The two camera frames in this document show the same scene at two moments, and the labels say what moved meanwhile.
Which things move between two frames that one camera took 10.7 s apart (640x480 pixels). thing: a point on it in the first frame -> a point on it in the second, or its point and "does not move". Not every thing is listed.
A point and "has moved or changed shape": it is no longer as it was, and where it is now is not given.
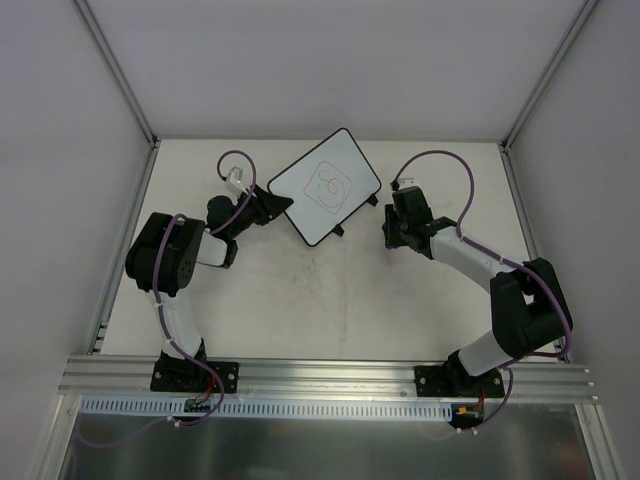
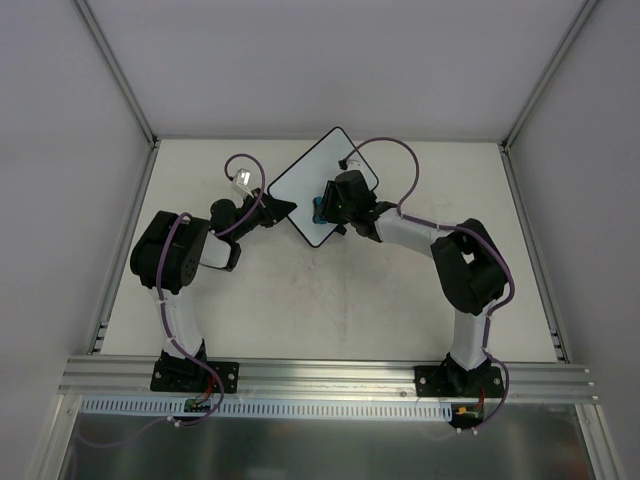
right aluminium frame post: [585, 11] does not move
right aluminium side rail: [525, 222] does not move
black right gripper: [392, 228] -> [329, 203]
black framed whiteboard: [328, 184] does not move
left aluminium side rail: [119, 266] does not move
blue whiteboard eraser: [385, 229] has moved or changed shape
